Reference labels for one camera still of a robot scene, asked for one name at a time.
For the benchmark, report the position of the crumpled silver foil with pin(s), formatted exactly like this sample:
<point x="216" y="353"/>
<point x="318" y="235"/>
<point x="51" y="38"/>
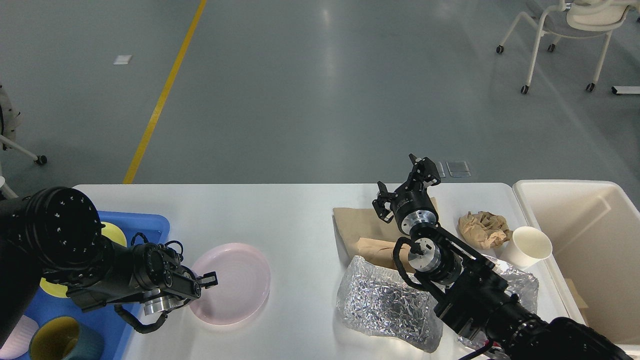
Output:
<point x="375" y="301"/>

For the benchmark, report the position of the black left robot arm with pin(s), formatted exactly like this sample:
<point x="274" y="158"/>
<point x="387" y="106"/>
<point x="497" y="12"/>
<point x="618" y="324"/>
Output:
<point x="56" y="235"/>

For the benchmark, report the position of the crumpled brown paper ball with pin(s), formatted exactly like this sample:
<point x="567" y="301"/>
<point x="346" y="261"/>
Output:
<point x="484" y="230"/>

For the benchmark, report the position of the pink plate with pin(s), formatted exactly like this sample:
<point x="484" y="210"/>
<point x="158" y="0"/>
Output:
<point x="244" y="280"/>

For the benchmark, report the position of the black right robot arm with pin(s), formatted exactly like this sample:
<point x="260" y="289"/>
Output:
<point x="470" y="296"/>

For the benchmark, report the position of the brown paper bag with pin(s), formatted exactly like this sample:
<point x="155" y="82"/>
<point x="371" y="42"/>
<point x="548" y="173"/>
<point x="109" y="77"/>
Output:
<point x="364" y="234"/>

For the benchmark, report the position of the dark teal mug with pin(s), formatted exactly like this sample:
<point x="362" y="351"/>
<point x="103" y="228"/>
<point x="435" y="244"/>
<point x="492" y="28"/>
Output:
<point x="65" y="338"/>

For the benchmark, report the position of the blue plastic tray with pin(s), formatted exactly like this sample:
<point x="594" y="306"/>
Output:
<point x="114" y="331"/>

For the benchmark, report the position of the pink mug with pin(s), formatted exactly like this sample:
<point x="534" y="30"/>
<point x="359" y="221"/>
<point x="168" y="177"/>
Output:
<point x="19" y="339"/>

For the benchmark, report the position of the white paper cup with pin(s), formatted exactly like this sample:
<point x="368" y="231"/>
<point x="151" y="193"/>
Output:
<point x="527" y="247"/>

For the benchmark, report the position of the yellow plate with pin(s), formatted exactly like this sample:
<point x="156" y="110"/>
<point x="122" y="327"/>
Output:
<point x="109" y="230"/>

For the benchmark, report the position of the white rolling chair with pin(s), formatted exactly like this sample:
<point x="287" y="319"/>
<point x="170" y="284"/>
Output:
<point x="570" y="19"/>

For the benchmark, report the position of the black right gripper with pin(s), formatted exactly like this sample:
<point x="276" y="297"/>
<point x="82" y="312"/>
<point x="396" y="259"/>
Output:
<point x="414" y="206"/>

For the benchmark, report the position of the chair leg with caster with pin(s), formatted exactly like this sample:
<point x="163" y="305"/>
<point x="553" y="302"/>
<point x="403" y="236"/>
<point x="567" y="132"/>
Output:
<point x="40" y="160"/>

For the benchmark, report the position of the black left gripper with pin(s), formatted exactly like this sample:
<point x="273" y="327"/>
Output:
<point x="165" y="288"/>

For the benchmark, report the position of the beige plastic bin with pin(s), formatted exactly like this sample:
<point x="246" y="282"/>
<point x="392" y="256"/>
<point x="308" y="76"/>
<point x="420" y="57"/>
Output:
<point x="594" y="229"/>

